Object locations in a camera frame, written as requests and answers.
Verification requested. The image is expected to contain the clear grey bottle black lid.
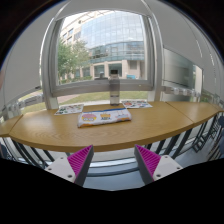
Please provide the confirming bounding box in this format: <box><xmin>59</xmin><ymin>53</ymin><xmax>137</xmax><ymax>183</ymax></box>
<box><xmin>108</xmin><ymin>69</ymin><xmax>121</xmax><ymax>107</ymax></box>

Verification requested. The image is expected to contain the large colourful sticker sheet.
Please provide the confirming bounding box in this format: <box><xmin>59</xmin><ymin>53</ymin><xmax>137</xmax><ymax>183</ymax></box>
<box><xmin>121</xmin><ymin>99</ymin><xmax>154</xmax><ymax>110</ymax></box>

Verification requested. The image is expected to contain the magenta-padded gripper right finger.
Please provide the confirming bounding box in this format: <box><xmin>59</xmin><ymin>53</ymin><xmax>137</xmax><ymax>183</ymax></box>
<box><xmin>133</xmin><ymin>144</ymin><xmax>184</xmax><ymax>185</ymax></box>

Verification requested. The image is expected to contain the grey-framed window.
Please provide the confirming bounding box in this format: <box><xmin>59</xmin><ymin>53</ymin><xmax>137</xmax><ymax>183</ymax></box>
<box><xmin>39</xmin><ymin>8</ymin><xmax>165</xmax><ymax>111</ymax></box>

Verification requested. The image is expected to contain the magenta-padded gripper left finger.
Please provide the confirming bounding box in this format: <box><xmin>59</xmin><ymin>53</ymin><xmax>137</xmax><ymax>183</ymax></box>
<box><xmin>44</xmin><ymin>144</ymin><xmax>95</xmax><ymax>187</ymax></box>

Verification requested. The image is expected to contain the small colourful sticker sheet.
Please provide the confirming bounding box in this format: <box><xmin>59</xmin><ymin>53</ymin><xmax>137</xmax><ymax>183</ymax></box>
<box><xmin>54</xmin><ymin>103</ymin><xmax>85</xmax><ymax>116</ymax></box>

